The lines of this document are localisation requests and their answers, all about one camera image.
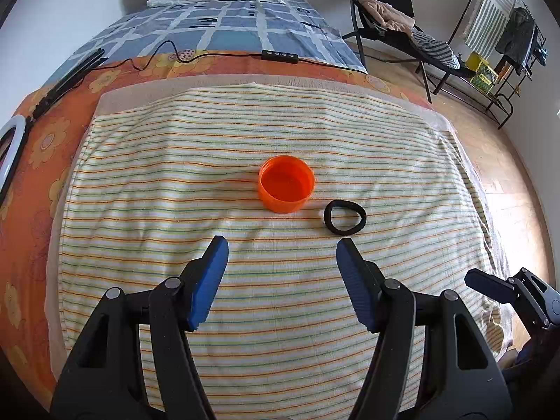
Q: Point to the hanging dark garment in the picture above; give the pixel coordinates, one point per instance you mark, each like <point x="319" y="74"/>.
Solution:
<point x="518" y="35"/>

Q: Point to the beige clothing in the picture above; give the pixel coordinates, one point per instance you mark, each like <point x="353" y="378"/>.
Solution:
<point x="385" y="11"/>

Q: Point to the hanging teal garment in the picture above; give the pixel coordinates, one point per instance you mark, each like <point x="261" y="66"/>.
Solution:
<point x="541" y="52"/>

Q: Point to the blue plaid bedsheet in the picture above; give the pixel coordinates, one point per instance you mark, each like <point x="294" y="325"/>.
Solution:
<point x="227" y="30"/>

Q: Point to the striped terry towel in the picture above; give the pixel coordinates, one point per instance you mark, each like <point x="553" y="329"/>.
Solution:
<point x="175" y="183"/>

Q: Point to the yellow crate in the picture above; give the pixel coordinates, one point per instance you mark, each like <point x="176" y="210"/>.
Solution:
<point x="481" y="72"/>

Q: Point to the orange plastic cap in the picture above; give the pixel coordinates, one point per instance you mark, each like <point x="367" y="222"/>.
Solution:
<point x="284" y="183"/>

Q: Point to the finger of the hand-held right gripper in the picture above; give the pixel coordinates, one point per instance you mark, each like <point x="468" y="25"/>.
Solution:
<point x="488" y="284"/>
<point x="516" y="372"/>

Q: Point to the hanging green striped towel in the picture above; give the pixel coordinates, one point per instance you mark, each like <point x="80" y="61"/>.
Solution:
<point x="490" y="13"/>

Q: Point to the striped grey cloth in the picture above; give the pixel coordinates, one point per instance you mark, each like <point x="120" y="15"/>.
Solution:
<point x="433" y="50"/>

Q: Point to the orange floral bedsheet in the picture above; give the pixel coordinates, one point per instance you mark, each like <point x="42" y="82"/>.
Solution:
<point x="39" y="148"/>

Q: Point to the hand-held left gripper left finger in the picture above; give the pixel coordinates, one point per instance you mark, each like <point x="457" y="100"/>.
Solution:
<point x="210" y="284"/>

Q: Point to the black clothes rack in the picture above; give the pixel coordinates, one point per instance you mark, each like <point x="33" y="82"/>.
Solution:
<point x="507" y="107"/>

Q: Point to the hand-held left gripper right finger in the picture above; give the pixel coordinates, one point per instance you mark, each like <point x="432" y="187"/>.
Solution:
<point x="354" y="288"/>

